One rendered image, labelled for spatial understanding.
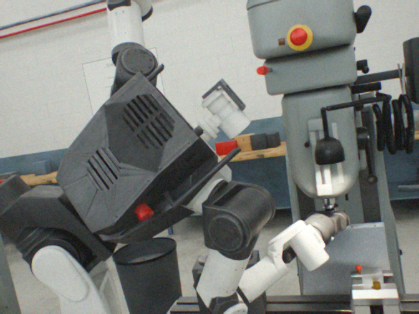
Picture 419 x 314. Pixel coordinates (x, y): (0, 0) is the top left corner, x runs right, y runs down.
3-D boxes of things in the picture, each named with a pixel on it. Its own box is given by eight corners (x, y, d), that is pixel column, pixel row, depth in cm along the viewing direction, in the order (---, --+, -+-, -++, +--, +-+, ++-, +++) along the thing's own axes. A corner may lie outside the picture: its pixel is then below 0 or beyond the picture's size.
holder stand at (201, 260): (265, 316, 142) (255, 260, 139) (201, 321, 147) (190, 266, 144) (266, 298, 154) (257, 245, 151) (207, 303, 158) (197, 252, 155)
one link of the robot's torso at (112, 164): (95, 280, 77) (243, 147, 76) (10, 148, 90) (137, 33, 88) (156, 278, 105) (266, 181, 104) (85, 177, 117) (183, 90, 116)
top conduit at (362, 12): (372, 18, 100) (371, 3, 100) (353, 22, 102) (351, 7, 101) (365, 32, 142) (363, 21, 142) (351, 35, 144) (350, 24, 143)
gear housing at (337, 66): (359, 81, 110) (355, 42, 109) (266, 96, 118) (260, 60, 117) (356, 78, 141) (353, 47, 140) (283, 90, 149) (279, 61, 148)
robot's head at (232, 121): (224, 146, 99) (253, 121, 99) (195, 113, 98) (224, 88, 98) (221, 144, 106) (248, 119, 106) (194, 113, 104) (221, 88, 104)
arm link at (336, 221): (348, 205, 125) (335, 218, 115) (351, 236, 126) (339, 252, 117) (307, 204, 132) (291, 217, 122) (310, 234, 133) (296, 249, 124)
